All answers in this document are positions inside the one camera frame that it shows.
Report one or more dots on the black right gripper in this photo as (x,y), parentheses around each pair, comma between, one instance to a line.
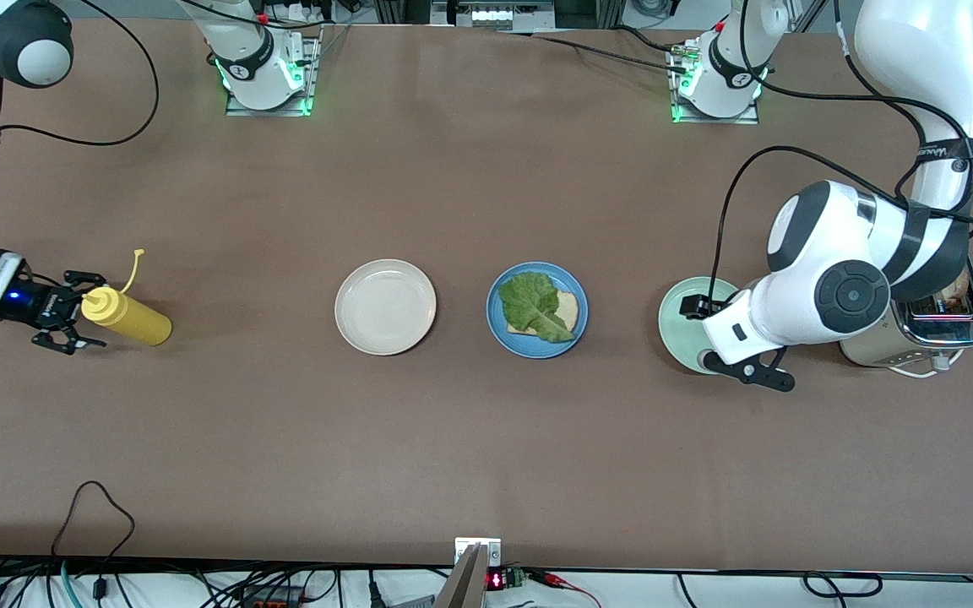
(40,306)

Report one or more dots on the grey metal camera bar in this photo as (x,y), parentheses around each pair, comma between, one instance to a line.
(465,587)

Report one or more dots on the beige round plate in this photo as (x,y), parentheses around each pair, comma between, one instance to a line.
(385,306)

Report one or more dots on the beige chrome toaster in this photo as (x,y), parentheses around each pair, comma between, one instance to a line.
(883,353)

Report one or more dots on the grey electronics box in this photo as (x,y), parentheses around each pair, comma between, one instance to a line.
(491,15)

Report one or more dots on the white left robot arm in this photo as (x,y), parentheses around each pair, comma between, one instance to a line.
(917,51)

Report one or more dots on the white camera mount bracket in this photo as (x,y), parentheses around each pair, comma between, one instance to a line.
(465,547)

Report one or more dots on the toasted bread slice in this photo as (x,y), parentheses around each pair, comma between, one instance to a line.
(569,312)
(958,294)

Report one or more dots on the blue round plate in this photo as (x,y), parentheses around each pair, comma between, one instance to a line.
(537,350)

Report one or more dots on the green lettuce leaf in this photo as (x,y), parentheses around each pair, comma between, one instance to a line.
(529,304)

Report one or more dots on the small red display module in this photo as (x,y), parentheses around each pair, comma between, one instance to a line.
(497,581)

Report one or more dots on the yellow mustard squeeze bottle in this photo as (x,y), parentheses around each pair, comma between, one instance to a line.
(136,321)

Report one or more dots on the light green round plate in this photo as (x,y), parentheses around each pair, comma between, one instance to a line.
(676,338)

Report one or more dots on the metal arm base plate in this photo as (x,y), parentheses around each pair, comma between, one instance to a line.
(267,111)
(714,120)

